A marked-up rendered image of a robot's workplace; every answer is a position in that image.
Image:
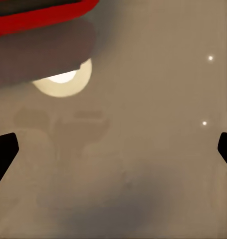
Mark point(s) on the radio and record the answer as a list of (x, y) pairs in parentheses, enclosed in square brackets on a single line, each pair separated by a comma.
[(21, 15)]

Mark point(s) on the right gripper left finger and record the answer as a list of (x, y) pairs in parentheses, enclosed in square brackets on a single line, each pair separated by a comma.
[(8, 150)]

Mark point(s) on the coffee table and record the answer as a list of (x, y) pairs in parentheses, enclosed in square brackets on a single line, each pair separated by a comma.
[(118, 116)]

